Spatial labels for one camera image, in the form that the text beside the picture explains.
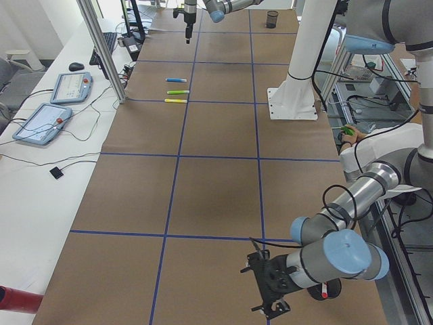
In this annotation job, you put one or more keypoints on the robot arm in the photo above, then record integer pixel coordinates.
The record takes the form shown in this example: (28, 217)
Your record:
(328, 249)
(217, 11)

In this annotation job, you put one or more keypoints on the black mesh pen cup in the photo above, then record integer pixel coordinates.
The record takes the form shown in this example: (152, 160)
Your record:
(272, 17)

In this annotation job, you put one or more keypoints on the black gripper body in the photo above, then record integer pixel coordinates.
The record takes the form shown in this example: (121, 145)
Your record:
(189, 17)
(281, 284)

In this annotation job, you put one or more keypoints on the brown paper table mat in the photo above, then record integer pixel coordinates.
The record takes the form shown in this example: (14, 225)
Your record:
(180, 190)

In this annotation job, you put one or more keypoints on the far blue teach pendant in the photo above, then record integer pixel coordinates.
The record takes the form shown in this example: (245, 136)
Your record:
(72, 88)

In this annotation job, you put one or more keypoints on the blue teach pendant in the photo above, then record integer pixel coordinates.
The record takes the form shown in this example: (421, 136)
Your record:
(43, 125)
(72, 88)

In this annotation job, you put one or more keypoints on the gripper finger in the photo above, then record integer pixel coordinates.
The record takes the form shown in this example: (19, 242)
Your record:
(187, 34)
(255, 260)
(274, 309)
(190, 32)

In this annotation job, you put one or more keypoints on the yellow marker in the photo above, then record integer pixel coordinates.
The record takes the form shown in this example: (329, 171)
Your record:
(175, 101)

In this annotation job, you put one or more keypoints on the near blue teach pendant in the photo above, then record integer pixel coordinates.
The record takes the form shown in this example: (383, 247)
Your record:
(43, 125)

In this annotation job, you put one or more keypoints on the black computer mouse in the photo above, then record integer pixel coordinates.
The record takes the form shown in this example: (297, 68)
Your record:
(76, 66)

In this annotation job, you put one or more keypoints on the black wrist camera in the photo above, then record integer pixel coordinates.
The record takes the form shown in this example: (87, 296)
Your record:
(177, 12)

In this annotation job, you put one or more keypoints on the red thermos bottle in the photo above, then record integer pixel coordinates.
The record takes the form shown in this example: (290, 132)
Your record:
(20, 301)

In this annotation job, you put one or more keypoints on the red capped white marker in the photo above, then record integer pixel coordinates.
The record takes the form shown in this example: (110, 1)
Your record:
(324, 292)

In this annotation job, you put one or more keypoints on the blue marker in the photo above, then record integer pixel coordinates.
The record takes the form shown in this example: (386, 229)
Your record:
(175, 80)

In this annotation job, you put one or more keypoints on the black solid cup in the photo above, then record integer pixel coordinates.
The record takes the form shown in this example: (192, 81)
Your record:
(334, 288)

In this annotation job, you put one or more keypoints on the aluminium frame post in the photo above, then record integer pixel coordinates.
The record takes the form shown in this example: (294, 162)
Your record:
(107, 63)

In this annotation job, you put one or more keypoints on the white camera pole stand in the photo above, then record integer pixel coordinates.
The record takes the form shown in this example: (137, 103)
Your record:
(294, 100)

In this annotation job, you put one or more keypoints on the small black sensor box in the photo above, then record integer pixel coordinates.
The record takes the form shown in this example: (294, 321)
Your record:
(56, 172)

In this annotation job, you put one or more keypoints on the green marker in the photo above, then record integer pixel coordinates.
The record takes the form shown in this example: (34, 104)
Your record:
(178, 92)

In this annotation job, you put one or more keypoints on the seated person in white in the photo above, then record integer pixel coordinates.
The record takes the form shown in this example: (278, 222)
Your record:
(380, 143)

